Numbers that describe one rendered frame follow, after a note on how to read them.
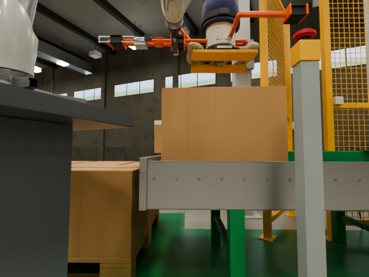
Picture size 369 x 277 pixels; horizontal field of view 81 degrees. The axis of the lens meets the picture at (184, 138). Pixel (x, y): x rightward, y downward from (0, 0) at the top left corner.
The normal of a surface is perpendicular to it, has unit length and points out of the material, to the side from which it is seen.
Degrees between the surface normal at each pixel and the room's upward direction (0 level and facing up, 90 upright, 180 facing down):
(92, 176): 90
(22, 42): 89
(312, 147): 90
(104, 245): 90
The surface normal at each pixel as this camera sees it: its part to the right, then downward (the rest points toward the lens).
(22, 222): 0.91, -0.02
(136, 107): -0.41, -0.06
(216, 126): -0.07, -0.07
